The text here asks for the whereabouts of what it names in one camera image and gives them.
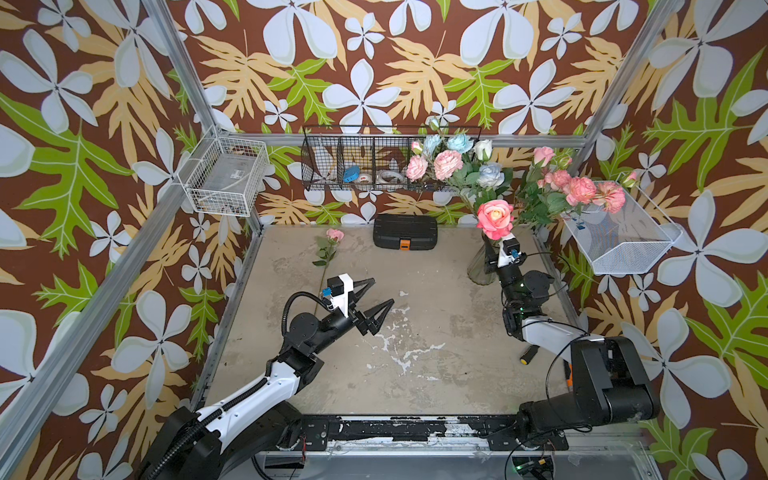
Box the black wire basket back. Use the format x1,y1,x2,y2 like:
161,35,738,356
298,124,483,192

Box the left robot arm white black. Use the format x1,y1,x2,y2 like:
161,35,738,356
136,274,395,479

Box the pink peony spray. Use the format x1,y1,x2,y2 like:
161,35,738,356
515,147,574,227
563,171,639,214

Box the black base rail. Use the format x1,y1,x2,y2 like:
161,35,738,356
259,414,569,452

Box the tape roll in basket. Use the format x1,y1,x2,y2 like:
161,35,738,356
377,170,405,185

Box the aluminium frame corner post right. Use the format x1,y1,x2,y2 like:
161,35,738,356
569,0,684,173

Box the blue object in basket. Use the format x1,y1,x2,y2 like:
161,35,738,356
342,165,361,184

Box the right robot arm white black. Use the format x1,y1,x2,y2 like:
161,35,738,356
484,257,661,447

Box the black tool case orange latch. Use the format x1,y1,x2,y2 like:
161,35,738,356
373,214,438,251

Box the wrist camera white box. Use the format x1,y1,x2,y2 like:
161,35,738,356
321,273,354,317
496,233,521,269

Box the mixed pastel flower bouquet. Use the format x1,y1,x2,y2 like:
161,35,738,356
402,117,512,216

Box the large pink rose stem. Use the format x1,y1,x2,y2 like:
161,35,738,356
312,228,345,279

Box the black yellow screwdriver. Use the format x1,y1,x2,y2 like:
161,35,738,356
519,345,539,365

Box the white mesh basket right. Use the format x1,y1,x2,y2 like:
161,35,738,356
561,190,683,276

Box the white wire basket left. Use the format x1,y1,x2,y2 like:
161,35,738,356
178,127,271,218

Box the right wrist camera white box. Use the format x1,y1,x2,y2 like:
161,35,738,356
496,233,521,269

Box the clear glass vase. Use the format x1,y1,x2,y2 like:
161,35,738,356
467,236,498,286

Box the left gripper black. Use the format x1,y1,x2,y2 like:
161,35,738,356
309,278,387,357

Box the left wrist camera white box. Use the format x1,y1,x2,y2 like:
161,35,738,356
321,273,354,317

